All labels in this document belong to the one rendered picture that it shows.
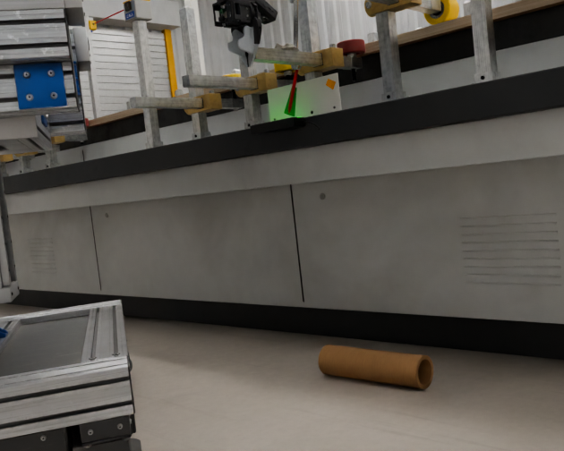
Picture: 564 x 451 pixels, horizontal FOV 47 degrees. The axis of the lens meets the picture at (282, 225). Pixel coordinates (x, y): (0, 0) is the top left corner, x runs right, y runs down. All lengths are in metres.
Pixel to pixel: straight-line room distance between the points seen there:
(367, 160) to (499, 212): 0.37
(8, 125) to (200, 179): 0.89
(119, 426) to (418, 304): 1.01
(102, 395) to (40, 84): 0.61
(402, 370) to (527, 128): 0.63
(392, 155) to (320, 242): 0.54
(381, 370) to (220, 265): 1.02
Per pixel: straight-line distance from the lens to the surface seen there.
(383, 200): 1.97
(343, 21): 11.16
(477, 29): 1.59
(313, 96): 1.83
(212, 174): 2.17
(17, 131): 1.47
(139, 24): 2.45
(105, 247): 3.12
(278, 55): 1.69
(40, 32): 1.37
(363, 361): 1.70
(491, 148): 1.58
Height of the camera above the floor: 0.53
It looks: 4 degrees down
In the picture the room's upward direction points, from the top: 6 degrees counter-clockwise
